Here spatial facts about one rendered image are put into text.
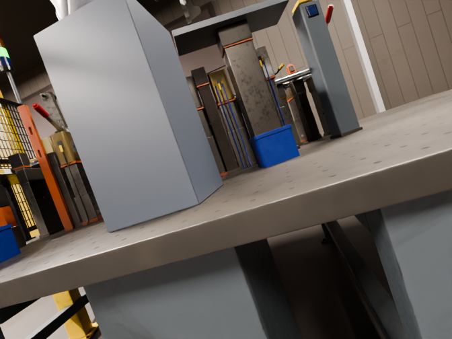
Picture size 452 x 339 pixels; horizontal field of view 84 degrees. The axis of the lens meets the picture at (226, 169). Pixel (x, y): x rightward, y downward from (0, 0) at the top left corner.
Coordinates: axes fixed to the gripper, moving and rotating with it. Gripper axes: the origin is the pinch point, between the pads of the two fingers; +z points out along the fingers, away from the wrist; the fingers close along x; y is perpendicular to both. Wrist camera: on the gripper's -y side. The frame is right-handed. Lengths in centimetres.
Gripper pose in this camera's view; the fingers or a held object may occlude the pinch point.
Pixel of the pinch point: (187, 19)
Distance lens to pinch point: 96.6
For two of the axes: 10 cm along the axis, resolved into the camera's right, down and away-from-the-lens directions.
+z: 3.3, 9.4, 0.5
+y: 9.4, -3.3, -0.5
